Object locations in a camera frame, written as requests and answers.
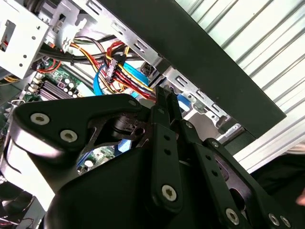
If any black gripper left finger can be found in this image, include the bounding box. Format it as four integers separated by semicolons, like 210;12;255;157
6;85;185;215

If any hard disk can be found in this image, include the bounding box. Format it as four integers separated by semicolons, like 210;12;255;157
176;93;193;113

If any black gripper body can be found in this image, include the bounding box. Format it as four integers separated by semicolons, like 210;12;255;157
44;143;239;229

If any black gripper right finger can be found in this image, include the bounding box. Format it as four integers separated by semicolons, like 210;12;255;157
166;88;298;229

